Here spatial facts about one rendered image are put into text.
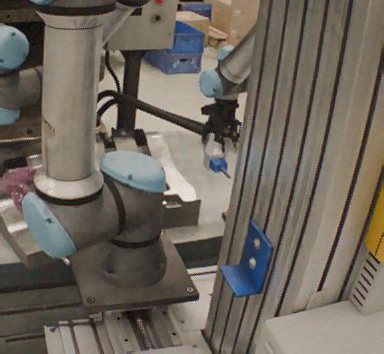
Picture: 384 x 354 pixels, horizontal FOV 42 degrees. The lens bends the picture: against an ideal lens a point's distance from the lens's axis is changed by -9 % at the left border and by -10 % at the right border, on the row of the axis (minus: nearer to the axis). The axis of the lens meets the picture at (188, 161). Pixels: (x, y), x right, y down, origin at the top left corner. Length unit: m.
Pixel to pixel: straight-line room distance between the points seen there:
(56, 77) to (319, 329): 0.49
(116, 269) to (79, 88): 0.38
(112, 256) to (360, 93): 0.59
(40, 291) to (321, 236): 1.10
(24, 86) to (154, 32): 1.31
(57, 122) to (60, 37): 0.13
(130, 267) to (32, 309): 0.74
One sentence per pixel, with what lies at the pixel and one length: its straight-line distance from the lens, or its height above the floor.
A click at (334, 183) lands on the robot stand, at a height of 1.43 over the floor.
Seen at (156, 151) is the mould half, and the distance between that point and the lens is 1.77.
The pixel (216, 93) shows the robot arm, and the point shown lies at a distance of 1.38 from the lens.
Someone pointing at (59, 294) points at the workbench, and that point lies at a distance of 1.63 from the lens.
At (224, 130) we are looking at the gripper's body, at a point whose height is 1.06.
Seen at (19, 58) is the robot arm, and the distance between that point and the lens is 0.98.
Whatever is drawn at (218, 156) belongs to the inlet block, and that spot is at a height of 0.95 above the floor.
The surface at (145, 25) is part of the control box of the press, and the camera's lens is 2.25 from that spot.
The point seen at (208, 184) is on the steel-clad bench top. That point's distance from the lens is 1.84.
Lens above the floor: 1.71
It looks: 27 degrees down
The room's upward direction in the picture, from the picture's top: 7 degrees clockwise
